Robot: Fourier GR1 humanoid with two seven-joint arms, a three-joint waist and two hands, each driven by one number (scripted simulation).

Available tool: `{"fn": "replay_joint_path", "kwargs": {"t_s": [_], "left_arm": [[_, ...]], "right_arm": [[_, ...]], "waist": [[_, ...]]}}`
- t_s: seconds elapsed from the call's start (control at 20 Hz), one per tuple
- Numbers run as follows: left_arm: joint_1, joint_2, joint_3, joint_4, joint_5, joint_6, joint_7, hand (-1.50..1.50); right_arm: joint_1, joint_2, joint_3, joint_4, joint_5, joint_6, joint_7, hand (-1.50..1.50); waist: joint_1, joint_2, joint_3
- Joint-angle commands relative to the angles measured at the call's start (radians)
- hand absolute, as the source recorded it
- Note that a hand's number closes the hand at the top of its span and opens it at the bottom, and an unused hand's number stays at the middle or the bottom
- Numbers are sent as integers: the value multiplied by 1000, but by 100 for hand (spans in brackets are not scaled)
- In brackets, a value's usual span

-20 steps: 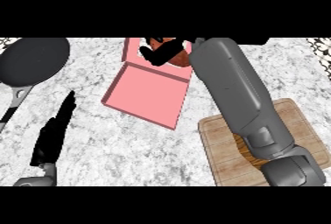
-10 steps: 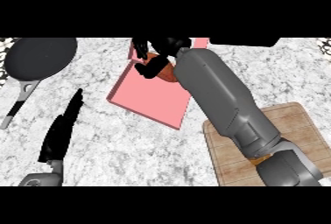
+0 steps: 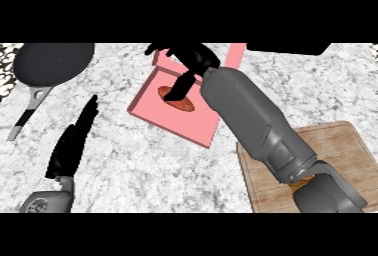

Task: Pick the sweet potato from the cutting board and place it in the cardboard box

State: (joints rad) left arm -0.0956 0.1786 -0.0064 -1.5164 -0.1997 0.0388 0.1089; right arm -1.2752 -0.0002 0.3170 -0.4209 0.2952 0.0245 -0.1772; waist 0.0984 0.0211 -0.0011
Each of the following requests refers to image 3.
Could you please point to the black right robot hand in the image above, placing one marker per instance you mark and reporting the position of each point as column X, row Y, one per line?
column 200, row 56

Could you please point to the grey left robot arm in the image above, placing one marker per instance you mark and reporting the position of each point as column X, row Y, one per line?
column 49, row 200

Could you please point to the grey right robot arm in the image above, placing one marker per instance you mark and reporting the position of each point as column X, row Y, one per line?
column 252, row 113

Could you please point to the orange sweet potato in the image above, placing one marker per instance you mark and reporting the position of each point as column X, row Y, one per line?
column 187, row 105

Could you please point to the pink cutting board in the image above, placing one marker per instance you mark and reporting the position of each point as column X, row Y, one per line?
column 163, row 113

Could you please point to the brown cardboard box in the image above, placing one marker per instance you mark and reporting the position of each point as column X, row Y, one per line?
column 340, row 146

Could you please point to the dark grey frying pan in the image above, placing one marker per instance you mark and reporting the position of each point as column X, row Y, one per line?
column 52, row 63

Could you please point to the black and white patterned object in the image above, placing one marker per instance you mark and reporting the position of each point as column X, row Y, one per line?
column 7, row 70

